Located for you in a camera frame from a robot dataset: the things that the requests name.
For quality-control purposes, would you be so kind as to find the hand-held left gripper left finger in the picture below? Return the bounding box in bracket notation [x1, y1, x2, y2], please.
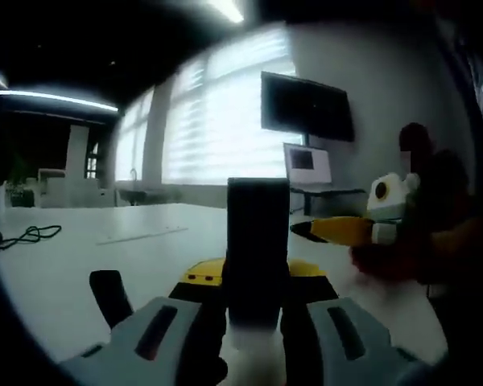
[59, 259, 229, 386]

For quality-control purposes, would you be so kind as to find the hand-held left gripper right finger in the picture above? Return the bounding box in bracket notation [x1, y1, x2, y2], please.
[279, 259, 432, 386]

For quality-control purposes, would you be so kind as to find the short black cosmetic bottle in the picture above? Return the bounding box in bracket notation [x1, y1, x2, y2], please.
[89, 269, 135, 331]

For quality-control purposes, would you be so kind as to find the tall black cosmetic bottle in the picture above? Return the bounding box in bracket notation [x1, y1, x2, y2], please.
[226, 177, 291, 363]

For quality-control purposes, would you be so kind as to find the person's right hand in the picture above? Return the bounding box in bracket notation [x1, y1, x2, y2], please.
[348, 191, 436, 283]

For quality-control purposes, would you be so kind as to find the dark laptop stand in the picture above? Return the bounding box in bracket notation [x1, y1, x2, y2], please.
[289, 185, 367, 216]

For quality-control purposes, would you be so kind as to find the open laptop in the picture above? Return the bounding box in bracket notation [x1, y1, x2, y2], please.
[283, 142, 333, 187]

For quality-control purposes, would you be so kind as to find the white table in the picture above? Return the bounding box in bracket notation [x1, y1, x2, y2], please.
[0, 203, 448, 386]

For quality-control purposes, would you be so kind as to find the clear flat strip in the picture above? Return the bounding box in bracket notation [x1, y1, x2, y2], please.
[95, 226, 189, 246]

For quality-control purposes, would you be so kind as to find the window with blinds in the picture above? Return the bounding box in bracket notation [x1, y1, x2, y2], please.
[114, 26, 297, 186]

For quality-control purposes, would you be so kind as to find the dark low bench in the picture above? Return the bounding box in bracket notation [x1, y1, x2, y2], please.
[116, 187, 184, 206]

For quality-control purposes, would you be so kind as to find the ceiling light strip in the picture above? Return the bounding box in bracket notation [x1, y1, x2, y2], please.
[207, 0, 246, 23]
[0, 88, 120, 113]

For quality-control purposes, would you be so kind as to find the black wall screen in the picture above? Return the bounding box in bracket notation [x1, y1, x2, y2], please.
[260, 71, 355, 143]

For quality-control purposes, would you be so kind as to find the black power cable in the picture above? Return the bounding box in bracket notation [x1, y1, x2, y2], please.
[0, 224, 63, 251]

